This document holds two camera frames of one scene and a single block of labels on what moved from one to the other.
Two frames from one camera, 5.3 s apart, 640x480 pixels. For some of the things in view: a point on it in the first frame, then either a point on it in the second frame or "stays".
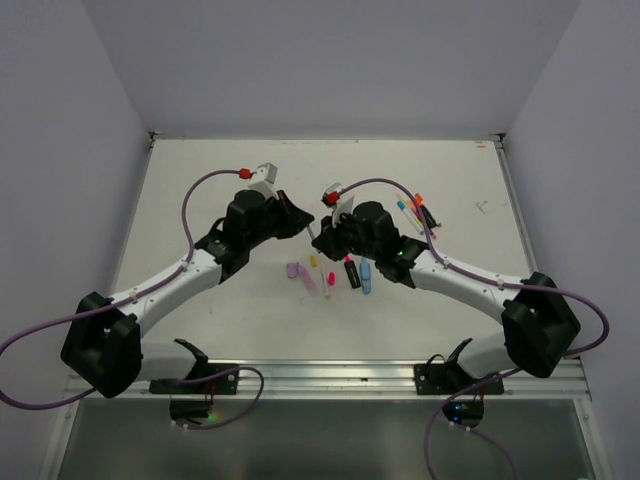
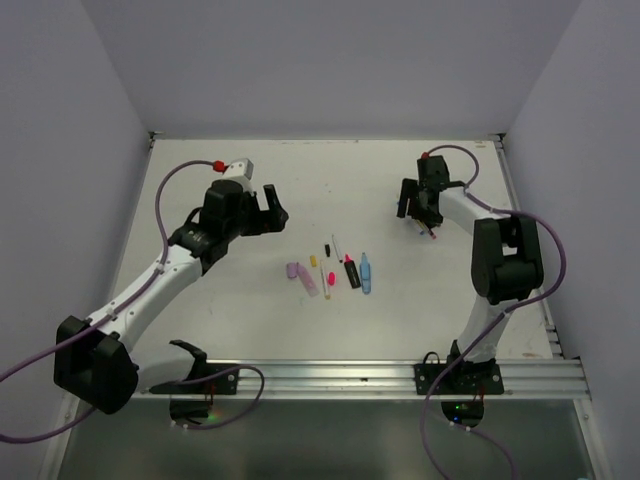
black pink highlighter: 352,271 stays
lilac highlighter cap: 291,270 stays
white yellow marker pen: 327,296 stays
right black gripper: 327,240 -> 410,188
